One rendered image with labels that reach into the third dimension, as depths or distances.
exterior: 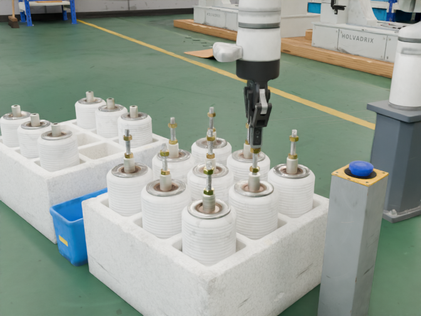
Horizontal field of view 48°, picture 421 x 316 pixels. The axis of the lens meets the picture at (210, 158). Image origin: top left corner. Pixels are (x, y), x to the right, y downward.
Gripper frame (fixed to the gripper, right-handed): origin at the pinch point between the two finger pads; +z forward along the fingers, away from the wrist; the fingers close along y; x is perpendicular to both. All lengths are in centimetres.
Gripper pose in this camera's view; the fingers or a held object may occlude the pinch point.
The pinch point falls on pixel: (255, 135)
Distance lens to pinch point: 86.3
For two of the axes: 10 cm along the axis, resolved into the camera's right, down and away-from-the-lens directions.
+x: -9.9, 0.5, -1.1
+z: 0.0, 9.3, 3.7
